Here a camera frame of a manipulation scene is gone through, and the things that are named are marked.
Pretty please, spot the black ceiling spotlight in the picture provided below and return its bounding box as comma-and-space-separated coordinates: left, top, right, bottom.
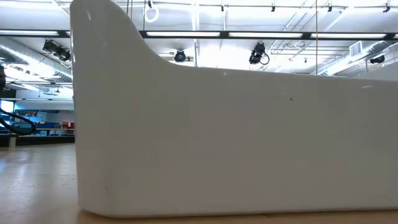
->
55, 46, 72, 62
369, 54, 386, 65
174, 49, 187, 63
42, 39, 60, 54
248, 42, 271, 65

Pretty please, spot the white ceiling pole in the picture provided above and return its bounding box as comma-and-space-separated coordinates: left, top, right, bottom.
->
192, 0, 200, 68

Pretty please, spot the silver air duct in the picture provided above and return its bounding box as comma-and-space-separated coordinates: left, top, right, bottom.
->
317, 40, 398, 77
0, 37, 74, 83

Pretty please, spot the black aluminium table frame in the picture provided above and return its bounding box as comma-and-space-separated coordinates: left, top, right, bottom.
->
0, 135, 76, 147

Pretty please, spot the blue storage shelf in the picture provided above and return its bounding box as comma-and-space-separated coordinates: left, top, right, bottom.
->
14, 109, 63, 136

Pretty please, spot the black overhead light bar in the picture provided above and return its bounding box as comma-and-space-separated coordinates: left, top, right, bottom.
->
0, 29, 398, 40

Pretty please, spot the thin hanging cord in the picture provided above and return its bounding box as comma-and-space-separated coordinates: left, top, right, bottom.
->
315, 0, 318, 76

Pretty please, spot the thick black looped cable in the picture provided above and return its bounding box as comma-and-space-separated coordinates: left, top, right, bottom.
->
0, 107, 37, 136

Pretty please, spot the white air vent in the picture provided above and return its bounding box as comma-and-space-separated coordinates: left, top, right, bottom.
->
348, 40, 363, 57

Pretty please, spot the white plastic tray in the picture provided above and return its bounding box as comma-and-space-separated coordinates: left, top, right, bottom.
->
70, 0, 398, 218

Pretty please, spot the white hanging ring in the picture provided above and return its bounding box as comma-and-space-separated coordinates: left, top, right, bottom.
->
144, 5, 160, 24

